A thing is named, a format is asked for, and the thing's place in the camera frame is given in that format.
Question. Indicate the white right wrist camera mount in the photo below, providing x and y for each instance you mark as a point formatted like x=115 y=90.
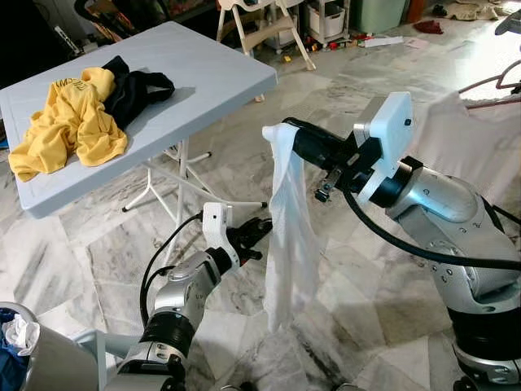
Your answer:
x=391 y=130

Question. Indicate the white paper strip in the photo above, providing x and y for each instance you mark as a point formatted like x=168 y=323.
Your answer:
x=383 y=41

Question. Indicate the dusky brown clothes hanger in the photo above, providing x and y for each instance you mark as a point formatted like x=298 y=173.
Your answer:
x=488 y=84

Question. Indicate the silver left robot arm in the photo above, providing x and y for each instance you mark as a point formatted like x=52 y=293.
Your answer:
x=183 y=293

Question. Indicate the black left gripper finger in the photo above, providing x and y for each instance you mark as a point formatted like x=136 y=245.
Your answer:
x=259 y=229
x=254 y=255

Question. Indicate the grey laundry basket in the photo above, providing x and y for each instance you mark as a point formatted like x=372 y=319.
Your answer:
x=57 y=358

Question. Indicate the yellow printed t-shirt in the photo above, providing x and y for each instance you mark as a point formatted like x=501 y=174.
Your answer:
x=73 y=130

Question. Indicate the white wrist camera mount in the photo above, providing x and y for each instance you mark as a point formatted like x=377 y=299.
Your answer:
x=216 y=224
x=391 y=130

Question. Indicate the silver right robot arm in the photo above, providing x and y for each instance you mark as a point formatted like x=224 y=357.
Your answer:
x=464 y=236

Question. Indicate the black metal drying rack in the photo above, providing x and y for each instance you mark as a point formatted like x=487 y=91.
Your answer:
x=509 y=24

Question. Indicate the blue garment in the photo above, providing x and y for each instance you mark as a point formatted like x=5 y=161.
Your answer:
x=10 y=366

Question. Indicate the black flat television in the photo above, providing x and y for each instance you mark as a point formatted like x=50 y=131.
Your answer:
x=28 y=41

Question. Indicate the black toy stroller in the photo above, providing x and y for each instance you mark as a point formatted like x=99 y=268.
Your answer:
x=110 y=20

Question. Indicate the white cloth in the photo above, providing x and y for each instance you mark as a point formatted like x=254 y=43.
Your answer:
x=20 y=332

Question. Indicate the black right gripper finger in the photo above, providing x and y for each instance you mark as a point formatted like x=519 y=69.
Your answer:
x=326 y=189
x=321 y=142

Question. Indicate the white baby high chair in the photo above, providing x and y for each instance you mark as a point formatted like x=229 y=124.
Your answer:
x=264 y=32

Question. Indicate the white sheer garment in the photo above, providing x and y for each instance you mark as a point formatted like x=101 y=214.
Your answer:
x=291 y=236

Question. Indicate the green cabinet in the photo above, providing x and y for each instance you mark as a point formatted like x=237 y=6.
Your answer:
x=378 y=15

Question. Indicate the black crumpled garment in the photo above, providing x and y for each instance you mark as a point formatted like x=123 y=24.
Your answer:
x=138 y=90

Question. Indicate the light blue folding table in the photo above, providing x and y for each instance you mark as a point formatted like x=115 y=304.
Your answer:
x=212 y=73

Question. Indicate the pink paper sheet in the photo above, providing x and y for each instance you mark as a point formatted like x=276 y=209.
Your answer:
x=417 y=42

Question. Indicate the beige crumpled floor cloth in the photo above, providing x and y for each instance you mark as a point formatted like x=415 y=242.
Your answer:
x=472 y=10

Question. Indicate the brown wooden post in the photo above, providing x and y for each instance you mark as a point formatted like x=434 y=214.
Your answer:
x=413 y=10

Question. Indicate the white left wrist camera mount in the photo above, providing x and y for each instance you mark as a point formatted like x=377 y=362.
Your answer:
x=216 y=224

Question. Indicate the red cloth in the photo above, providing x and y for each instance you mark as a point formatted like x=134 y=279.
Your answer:
x=427 y=27

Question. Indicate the white plastic drawer unit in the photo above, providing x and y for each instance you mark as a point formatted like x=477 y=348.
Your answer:
x=327 y=23

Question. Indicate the cream white shirt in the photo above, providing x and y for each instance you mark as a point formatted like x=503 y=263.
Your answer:
x=472 y=147

